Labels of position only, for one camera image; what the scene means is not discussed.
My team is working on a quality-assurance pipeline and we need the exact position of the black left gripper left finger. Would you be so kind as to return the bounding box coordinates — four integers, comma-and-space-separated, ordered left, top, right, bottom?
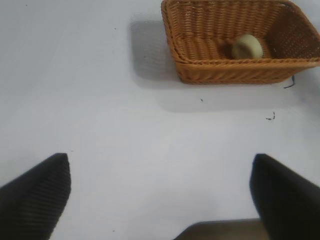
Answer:
0, 152, 72, 240

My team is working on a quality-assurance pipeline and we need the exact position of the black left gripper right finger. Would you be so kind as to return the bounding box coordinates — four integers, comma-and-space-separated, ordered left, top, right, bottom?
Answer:
249, 153, 320, 240

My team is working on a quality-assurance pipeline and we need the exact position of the pale yellow egg yolk pastry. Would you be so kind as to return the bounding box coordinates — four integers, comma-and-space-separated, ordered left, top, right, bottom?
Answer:
231, 33, 264, 60

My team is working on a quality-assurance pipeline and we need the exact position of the brown woven wicker basket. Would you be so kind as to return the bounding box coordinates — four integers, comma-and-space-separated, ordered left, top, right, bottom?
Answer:
160, 0, 320, 85

